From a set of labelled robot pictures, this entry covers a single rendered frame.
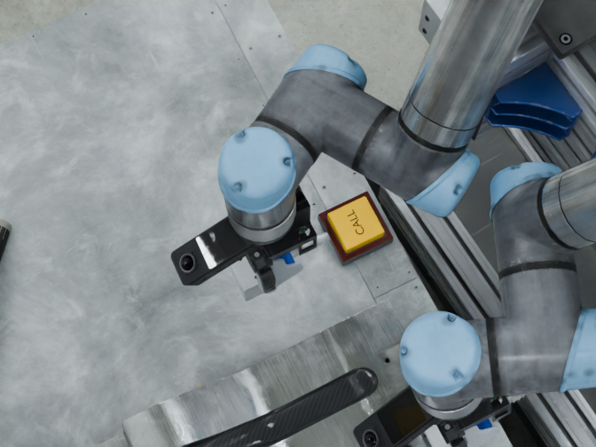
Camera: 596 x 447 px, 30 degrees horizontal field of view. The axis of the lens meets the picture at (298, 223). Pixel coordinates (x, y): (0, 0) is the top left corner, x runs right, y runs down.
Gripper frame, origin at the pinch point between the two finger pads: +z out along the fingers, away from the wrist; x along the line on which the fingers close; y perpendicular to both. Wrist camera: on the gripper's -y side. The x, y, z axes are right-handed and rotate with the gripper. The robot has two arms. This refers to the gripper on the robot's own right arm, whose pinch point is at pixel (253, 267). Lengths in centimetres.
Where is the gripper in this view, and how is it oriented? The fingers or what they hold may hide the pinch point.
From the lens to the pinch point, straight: 140.7
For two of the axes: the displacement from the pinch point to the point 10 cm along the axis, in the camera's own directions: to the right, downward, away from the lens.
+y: 9.0, -4.3, 1.3
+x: -4.4, -8.5, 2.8
